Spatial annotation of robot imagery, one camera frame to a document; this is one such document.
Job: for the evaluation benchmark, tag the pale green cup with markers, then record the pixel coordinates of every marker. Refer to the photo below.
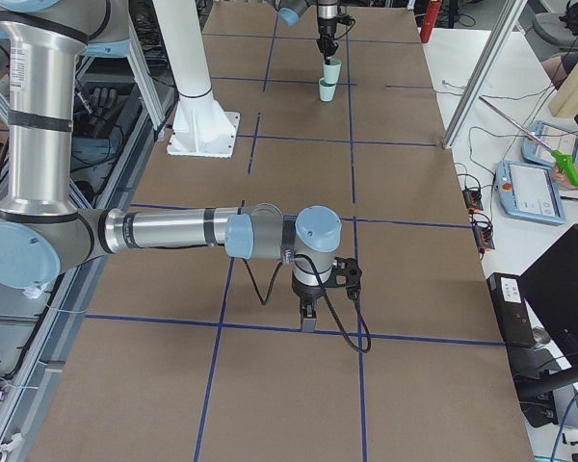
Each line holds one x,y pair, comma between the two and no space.
331,70
326,90

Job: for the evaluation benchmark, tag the person hand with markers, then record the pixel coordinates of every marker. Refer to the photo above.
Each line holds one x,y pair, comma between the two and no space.
561,178

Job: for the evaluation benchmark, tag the red fire extinguisher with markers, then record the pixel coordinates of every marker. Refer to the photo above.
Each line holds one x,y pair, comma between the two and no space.
429,20

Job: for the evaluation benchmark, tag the orange black connector near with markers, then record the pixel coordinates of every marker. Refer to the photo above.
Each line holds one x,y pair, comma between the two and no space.
482,228

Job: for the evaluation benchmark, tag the orange black connector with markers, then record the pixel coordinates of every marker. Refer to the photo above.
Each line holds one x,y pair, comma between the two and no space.
482,228
472,194

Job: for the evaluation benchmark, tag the black desktop computer box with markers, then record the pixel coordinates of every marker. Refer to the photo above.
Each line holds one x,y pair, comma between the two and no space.
510,310

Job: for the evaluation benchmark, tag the orange black connector far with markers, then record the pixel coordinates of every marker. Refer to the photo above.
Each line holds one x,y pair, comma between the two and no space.
472,194

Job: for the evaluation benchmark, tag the near teach pendant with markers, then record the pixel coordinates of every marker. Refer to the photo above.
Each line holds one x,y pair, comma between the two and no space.
527,192

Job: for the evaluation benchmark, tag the teach pendant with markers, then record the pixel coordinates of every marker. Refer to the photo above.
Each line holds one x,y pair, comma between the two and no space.
527,192
564,140

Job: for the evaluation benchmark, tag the far teach pendant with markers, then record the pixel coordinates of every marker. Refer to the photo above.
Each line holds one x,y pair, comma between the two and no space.
564,140

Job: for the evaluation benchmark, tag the black computer monitor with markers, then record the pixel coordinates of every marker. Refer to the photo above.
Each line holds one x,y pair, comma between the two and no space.
550,285

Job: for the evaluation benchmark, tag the green grabber tool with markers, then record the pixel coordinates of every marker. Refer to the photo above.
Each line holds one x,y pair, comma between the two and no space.
563,161

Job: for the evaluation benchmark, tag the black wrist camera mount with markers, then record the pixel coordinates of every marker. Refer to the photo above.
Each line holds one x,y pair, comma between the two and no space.
345,274

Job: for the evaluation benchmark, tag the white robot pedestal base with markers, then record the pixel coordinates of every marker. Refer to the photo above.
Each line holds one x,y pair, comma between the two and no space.
201,127

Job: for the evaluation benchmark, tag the aluminium frame post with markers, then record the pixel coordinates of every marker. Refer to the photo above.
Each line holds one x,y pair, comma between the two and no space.
497,39

